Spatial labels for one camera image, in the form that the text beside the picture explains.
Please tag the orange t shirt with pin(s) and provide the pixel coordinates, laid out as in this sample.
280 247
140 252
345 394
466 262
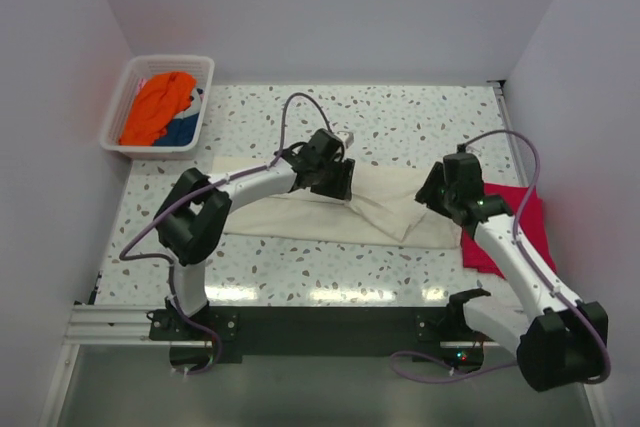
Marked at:
158 101

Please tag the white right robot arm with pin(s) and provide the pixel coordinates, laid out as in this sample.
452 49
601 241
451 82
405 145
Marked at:
555 337

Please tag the red folded t shirt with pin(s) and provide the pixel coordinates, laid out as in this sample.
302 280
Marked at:
531 222

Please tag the aluminium frame rail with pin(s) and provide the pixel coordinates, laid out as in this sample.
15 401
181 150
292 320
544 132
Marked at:
110 324

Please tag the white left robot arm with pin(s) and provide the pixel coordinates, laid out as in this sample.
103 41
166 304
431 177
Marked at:
193 216

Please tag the white plastic basket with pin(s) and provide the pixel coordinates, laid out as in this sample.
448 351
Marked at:
134 76

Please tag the blue t shirt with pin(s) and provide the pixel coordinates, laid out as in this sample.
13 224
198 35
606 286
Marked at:
180 131

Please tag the cream t shirt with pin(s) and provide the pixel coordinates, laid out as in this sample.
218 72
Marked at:
382 212

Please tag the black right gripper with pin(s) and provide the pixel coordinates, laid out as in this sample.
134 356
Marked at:
427 193

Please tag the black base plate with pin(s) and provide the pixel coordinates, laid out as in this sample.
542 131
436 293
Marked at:
463 356

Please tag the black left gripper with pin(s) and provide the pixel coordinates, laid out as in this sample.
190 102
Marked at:
340 189

